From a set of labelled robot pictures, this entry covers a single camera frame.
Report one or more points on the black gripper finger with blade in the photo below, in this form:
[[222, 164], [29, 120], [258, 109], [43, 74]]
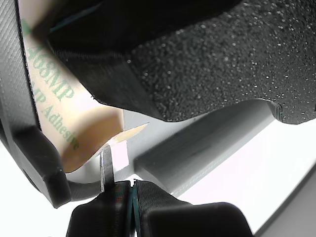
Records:
[[160, 217]]

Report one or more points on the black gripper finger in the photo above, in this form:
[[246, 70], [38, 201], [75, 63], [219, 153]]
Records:
[[209, 56]]

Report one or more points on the tan adhesive tape strip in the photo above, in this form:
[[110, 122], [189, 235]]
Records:
[[56, 118]]

